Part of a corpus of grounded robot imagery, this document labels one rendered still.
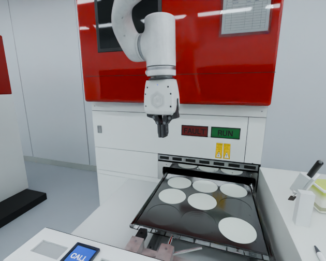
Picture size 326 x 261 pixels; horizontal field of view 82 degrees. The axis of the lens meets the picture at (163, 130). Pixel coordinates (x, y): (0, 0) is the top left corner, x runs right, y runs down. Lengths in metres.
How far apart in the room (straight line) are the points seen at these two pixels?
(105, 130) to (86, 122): 2.04
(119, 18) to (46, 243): 0.54
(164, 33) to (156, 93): 0.15
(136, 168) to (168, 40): 0.66
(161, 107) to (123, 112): 0.44
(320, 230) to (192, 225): 0.30
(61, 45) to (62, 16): 0.37
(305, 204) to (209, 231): 0.24
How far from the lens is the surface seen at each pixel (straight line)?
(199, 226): 0.61
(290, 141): 2.48
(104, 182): 1.14
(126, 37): 0.58
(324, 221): 0.65
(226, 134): 0.84
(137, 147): 0.95
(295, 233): 0.57
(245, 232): 0.63
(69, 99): 3.20
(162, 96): 0.53
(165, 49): 0.53
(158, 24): 0.55
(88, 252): 0.47
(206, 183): 0.83
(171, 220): 0.62
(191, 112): 0.83
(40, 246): 0.54
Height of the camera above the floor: 1.28
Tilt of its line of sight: 13 degrees down
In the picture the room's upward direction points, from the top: straight up
